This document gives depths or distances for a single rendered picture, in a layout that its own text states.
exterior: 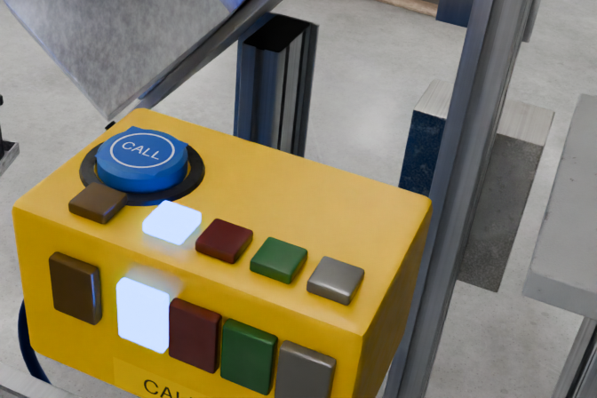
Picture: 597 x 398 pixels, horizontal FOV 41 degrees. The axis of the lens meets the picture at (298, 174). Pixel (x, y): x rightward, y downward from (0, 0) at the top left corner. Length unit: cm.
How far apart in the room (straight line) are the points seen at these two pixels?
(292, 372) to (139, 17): 45
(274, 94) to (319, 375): 59
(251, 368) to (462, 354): 152
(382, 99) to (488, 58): 192
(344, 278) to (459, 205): 56
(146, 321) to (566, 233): 49
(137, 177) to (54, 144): 204
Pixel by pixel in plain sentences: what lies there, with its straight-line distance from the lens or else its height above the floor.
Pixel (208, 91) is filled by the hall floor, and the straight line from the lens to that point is 264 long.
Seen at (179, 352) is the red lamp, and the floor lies 103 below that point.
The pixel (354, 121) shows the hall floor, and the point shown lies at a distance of 255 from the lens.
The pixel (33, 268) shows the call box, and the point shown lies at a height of 104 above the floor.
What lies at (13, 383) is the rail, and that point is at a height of 86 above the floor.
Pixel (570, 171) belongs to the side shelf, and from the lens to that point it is 83.
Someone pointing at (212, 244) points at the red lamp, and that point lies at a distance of 31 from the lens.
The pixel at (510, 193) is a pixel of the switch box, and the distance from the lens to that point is 94.
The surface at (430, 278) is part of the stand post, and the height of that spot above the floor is 67.
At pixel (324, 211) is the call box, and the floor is 107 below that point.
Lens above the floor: 128
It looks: 34 degrees down
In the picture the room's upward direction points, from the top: 6 degrees clockwise
